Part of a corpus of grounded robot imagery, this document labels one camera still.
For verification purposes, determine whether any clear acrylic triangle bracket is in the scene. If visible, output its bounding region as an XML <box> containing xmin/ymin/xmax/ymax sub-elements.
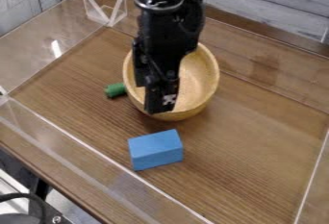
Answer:
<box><xmin>82</xmin><ymin>0</ymin><xmax>127</xmax><ymax>28</ymax></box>

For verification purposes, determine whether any small green cylinder toy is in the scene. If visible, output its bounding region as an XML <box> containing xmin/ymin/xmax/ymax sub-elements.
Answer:
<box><xmin>104</xmin><ymin>83</ymin><xmax>126</xmax><ymax>98</ymax></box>

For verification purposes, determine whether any black cable lower left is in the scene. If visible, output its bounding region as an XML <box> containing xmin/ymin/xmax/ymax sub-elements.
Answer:
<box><xmin>0</xmin><ymin>194</ymin><xmax>48</xmax><ymax>224</ymax></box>

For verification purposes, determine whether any light wooden bowl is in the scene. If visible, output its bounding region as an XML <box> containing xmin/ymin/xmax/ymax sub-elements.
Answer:
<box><xmin>122</xmin><ymin>43</ymin><xmax>219</xmax><ymax>121</ymax></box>

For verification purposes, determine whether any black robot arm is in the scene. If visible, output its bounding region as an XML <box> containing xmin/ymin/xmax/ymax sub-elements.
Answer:
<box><xmin>133</xmin><ymin>0</ymin><xmax>206</xmax><ymax>114</ymax></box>

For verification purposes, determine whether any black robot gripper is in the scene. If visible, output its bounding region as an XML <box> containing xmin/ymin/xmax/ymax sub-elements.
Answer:
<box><xmin>133</xmin><ymin>0</ymin><xmax>205</xmax><ymax>114</ymax></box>

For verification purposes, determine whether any blue foam block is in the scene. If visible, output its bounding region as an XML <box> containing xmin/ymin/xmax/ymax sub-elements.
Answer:
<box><xmin>127</xmin><ymin>129</ymin><xmax>183</xmax><ymax>171</ymax></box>

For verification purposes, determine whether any black metal base plate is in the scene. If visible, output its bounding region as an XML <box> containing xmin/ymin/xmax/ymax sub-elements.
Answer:
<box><xmin>28</xmin><ymin>202</ymin><xmax>74</xmax><ymax>224</ymax></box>

